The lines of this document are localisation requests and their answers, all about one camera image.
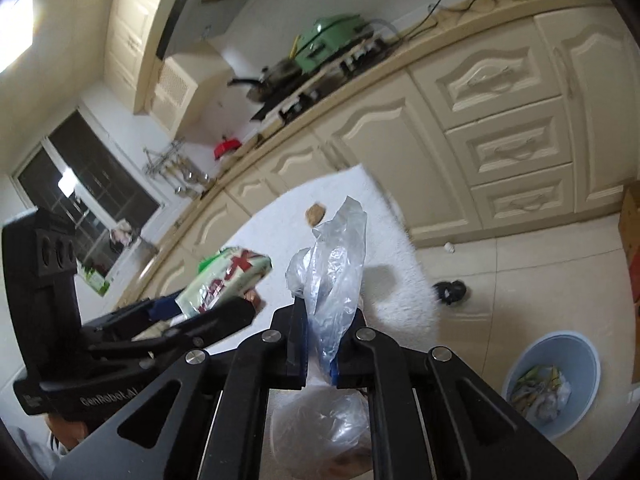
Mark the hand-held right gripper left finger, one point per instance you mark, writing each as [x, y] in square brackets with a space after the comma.
[290, 360]

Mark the clear plastic bag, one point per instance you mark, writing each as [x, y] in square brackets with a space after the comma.
[335, 260]

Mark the black range hood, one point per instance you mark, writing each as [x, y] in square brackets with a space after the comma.
[200, 15]

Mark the metal faucet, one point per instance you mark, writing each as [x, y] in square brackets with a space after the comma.
[125, 241]

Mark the blue plastic bin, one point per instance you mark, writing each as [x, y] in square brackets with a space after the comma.
[575, 360]

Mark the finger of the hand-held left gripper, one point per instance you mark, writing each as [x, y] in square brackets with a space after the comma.
[215, 317]
[162, 308]

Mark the white crumpled wrapper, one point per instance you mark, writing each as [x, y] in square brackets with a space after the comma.
[552, 402]

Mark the cream drawer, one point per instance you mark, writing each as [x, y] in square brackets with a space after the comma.
[485, 80]
[525, 200]
[510, 147]

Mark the small brown snack piece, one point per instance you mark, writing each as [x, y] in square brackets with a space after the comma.
[316, 214]

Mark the green and white container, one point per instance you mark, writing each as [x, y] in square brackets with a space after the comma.
[97, 280]

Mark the person's left forearm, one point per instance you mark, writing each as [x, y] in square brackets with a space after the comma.
[67, 432]

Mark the green white red-print packet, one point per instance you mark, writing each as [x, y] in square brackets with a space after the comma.
[225, 280]

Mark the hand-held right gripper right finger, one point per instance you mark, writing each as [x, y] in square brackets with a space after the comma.
[350, 365]

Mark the black crumpled bag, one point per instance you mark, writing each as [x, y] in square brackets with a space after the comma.
[450, 292]

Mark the cream base cabinets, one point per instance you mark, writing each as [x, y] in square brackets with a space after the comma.
[390, 150]

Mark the cardboard box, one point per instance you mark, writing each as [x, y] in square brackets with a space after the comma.
[631, 240]

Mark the dark window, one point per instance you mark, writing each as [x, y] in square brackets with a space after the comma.
[100, 175]

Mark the dark wok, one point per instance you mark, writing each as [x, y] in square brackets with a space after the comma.
[275, 77]

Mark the cream upper wall cabinets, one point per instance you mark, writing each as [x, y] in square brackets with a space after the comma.
[130, 25]

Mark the black glass gas stove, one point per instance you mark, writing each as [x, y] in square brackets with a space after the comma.
[280, 106]

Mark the ceiling light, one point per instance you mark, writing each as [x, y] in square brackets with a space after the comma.
[17, 30]

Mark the green electric cooker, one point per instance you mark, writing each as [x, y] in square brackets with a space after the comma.
[325, 40]

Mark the white terry towel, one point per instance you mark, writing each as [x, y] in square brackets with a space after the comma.
[280, 220]

